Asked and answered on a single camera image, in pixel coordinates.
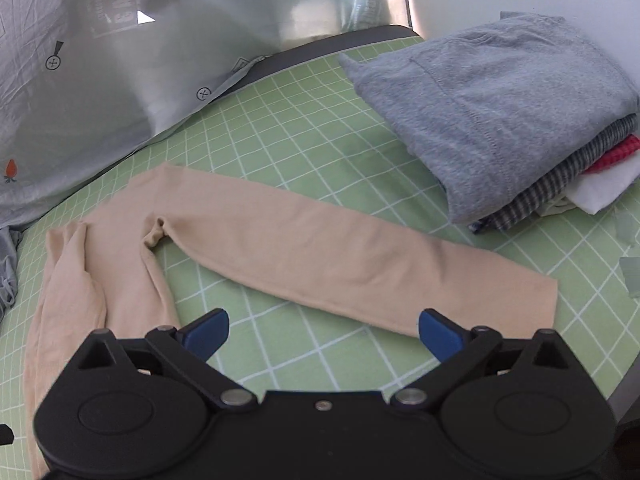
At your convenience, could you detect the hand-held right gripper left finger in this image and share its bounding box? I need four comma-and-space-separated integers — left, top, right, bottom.
75, 309, 258, 413

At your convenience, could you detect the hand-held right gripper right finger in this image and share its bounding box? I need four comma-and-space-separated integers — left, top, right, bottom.
390, 308, 583, 413

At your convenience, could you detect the beige long-sleeve shirt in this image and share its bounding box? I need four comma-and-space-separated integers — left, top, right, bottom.
22, 162, 559, 480

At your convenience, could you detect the folded plaid garment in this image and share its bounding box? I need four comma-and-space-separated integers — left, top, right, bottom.
470, 115, 638, 233

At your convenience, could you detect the light grey shirt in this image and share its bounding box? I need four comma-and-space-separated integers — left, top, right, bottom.
0, 225, 23, 321

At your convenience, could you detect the clear plastic piece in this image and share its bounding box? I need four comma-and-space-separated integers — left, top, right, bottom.
620, 257, 640, 298
612, 210, 640, 247

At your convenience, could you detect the folded white garment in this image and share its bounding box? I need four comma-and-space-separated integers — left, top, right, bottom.
540, 147, 640, 213

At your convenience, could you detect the green grid mat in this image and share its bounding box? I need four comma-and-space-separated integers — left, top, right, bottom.
0, 40, 640, 441

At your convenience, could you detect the folded grey sweater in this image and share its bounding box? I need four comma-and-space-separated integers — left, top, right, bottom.
339, 12, 638, 226

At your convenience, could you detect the folded red garment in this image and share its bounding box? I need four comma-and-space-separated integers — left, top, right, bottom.
582, 135, 640, 175

